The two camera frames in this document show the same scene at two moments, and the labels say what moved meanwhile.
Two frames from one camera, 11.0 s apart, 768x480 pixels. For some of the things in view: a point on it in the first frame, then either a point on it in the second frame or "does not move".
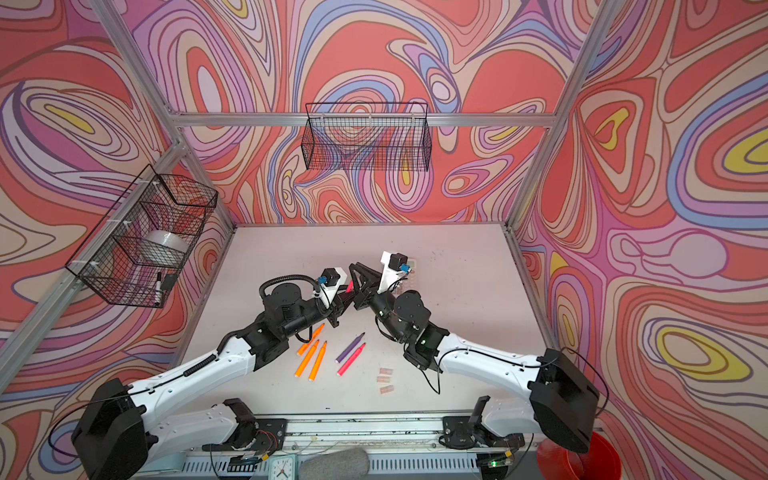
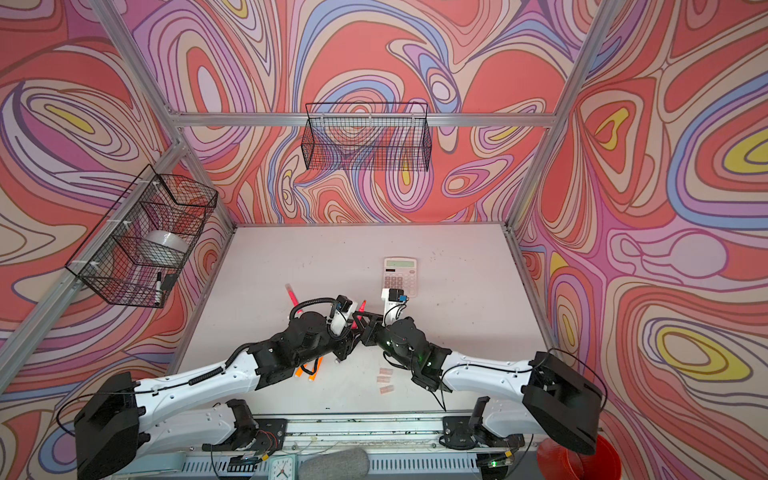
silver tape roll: [168, 238] does not move
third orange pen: [317, 361] does not move
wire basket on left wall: [141, 247] does not move
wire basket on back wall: [367, 137] does not move
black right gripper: [367, 287] → [369, 334]
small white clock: [282, 467] does not move
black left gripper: [337, 309] → [346, 347]
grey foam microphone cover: [347, 464] does not move
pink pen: [342, 370] → [361, 309]
